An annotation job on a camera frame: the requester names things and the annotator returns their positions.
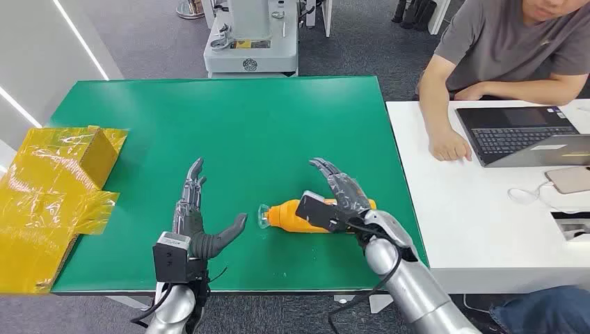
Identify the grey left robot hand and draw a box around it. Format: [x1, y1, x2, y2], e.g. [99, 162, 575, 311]
[171, 157, 249, 260]

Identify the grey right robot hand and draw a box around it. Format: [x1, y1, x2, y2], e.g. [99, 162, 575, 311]
[310, 158, 372, 218]

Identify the orange detergent bottle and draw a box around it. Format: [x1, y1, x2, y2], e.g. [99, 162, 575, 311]
[257, 198, 378, 234]

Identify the white table foot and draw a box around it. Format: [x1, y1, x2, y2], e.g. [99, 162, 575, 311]
[106, 296, 153, 310]
[333, 294, 394, 315]

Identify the person's right hand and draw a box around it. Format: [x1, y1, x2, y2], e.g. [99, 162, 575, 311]
[429, 131, 473, 163]

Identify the person's hand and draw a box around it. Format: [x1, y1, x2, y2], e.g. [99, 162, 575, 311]
[429, 131, 473, 163]
[454, 83, 488, 102]

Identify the yellow taped cardboard box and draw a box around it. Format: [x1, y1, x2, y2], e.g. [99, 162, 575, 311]
[0, 125, 129, 295]

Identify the person's left hand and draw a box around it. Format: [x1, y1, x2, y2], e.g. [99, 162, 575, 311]
[454, 83, 488, 102]

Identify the white machine base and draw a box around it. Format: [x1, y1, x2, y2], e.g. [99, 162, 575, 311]
[203, 0, 300, 79]

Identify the white furniture panel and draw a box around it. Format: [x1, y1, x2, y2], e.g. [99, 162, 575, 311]
[321, 0, 333, 38]
[427, 0, 452, 36]

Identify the dark grey laptop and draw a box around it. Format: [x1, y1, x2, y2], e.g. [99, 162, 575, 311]
[455, 106, 590, 168]

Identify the person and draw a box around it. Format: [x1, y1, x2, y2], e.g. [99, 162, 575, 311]
[417, 0, 590, 162]

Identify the chrome round stand base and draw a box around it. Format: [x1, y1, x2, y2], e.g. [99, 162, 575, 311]
[175, 0, 206, 20]

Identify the rose gold phone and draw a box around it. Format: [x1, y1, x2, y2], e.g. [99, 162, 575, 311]
[544, 166, 590, 195]

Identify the white device with black slot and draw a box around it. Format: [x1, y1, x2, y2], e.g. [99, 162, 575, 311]
[550, 211, 590, 244]

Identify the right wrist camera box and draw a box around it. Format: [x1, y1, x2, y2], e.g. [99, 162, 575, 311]
[295, 191, 352, 233]

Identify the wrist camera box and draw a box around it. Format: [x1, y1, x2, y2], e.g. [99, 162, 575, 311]
[295, 191, 352, 233]
[152, 232, 193, 284]

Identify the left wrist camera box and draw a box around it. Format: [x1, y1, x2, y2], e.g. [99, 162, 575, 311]
[152, 232, 193, 284]

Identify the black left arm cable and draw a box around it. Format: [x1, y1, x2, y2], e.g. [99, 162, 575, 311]
[130, 283, 174, 329]

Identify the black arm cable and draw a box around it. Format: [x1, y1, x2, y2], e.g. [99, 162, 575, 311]
[328, 248, 404, 334]
[130, 283, 174, 329]

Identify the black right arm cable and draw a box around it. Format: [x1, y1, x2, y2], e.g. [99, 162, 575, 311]
[328, 248, 404, 334]

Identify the white charging cable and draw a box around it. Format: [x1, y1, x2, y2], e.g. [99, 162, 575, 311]
[507, 180, 590, 214]

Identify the white floor cable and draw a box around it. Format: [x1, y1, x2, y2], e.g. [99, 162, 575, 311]
[463, 294, 493, 316]

